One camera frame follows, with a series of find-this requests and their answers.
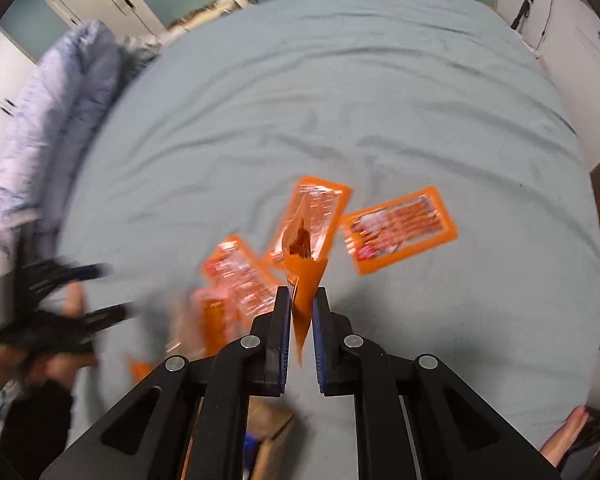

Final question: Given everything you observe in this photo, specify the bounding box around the person's foot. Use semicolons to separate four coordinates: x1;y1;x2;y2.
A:
537;407;593;466

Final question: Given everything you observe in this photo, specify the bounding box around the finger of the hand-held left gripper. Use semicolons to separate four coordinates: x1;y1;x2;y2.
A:
40;261;108;286
45;302;136;338

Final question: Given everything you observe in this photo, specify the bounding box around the brown cardboard box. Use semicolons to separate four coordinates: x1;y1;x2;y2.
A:
180;395;296;480

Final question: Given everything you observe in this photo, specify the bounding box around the black slipper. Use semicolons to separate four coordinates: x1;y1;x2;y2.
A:
562;400;600;456

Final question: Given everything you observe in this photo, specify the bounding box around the black hanging strap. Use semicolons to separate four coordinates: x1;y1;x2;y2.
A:
510;0;537;31

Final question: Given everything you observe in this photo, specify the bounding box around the bed with grey-blue sheet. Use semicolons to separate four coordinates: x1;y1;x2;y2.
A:
55;0;600;480

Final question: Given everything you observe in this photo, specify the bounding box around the orange sausage stick packet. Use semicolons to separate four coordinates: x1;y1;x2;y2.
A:
341;186;458;276
265;176;354;266
201;234;281;321
281;217;329;366
192;287;231;361
125;355;156;383

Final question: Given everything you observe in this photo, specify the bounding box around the person's left forearm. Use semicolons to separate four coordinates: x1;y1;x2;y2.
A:
0;377;76;480

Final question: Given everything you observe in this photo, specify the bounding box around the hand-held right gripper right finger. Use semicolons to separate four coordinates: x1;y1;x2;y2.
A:
312;286;563;480

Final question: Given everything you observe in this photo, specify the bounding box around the blue white snack packet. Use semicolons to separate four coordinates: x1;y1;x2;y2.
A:
244;432;259;473

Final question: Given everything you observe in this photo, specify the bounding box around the white cabinet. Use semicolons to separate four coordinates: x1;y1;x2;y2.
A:
495;0;600;171

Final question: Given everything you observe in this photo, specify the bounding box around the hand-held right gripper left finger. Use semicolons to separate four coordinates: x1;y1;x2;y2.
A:
40;285;293;480

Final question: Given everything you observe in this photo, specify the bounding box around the lavender quilt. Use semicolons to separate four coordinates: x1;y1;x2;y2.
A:
0;20;126;246

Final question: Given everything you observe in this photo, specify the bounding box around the grey patterned cloth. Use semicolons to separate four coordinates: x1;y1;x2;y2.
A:
115;35;166;68

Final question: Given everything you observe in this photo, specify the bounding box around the beige bag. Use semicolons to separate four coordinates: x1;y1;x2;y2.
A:
167;0;258;36

